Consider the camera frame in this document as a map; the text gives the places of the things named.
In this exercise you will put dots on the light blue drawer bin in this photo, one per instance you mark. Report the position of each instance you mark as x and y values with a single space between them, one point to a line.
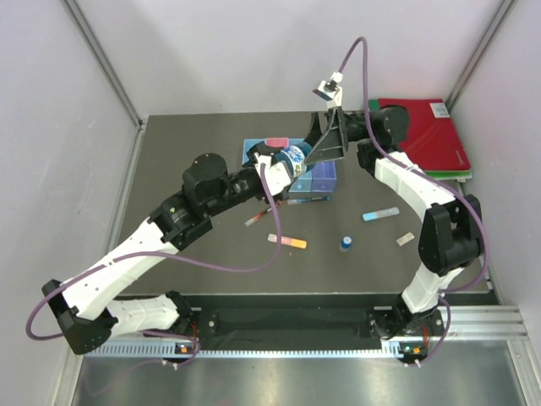
302 184

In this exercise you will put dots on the aluminium frame rail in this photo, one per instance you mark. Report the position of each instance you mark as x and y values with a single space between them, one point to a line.
77 15

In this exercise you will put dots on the blue end drawer bin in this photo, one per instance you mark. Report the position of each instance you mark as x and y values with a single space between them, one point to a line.
252 157

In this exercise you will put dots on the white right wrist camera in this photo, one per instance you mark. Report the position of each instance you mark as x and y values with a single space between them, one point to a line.
330 90

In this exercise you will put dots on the green lever arch binder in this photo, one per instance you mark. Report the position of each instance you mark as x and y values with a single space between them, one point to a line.
452 175

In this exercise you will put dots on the blue white highlighter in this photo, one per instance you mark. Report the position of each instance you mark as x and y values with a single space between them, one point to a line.
375 215

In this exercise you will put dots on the pink plastic drawer bin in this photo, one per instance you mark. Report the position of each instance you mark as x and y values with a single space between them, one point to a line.
277 142

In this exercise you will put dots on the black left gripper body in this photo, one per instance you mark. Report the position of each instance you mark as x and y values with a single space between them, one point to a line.
260 149

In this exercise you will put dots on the red folder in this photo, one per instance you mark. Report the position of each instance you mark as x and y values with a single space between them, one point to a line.
431 131

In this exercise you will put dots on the blue clear pen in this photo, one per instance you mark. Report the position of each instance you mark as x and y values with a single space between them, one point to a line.
299 201

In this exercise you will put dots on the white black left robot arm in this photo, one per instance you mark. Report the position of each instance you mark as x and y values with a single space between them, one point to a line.
87 308

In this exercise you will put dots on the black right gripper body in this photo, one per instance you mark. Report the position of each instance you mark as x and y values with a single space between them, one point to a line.
356 128

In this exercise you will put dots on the grey slotted cable duct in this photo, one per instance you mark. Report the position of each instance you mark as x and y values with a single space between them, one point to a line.
177 349

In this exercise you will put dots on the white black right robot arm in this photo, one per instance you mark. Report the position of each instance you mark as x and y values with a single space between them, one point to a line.
450 238

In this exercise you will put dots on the blue round jar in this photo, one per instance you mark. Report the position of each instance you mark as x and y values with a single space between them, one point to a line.
294 158

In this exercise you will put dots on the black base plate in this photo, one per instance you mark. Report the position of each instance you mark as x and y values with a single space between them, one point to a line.
288 320

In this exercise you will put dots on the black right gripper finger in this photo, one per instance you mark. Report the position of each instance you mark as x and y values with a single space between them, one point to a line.
315 131
331 146

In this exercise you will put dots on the pink orange highlighter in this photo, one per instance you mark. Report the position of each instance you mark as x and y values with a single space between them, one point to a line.
291 242

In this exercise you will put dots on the white eraser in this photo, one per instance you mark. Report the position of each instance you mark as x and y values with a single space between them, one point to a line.
405 239

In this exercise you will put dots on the purple plastic drawer bin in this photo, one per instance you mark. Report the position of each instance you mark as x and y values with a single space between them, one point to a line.
324 177

